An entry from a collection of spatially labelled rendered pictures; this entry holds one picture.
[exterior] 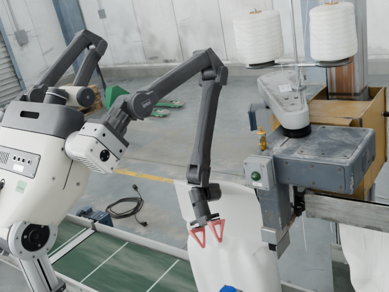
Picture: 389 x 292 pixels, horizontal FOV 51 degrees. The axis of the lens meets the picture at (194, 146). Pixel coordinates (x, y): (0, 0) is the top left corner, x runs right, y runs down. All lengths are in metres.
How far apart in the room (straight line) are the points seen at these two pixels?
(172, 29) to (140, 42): 0.95
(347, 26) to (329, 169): 0.44
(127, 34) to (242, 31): 7.55
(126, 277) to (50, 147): 1.30
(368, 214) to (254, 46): 0.65
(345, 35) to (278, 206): 0.55
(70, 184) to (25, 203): 0.14
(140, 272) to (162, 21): 6.33
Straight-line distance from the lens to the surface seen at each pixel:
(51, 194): 1.31
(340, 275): 1.90
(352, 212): 1.40
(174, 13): 7.99
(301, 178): 1.21
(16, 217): 1.36
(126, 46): 9.04
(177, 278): 2.31
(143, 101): 1.25
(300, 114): 1.26
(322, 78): 6.33
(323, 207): 1.43
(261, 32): 1.41
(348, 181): 1.16
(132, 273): 2.44
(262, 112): 1.64
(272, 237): 1.36
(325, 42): 1.33
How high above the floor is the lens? 1.86
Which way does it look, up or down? 23 degrees down
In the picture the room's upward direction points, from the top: 12 degrees counter-clockwise
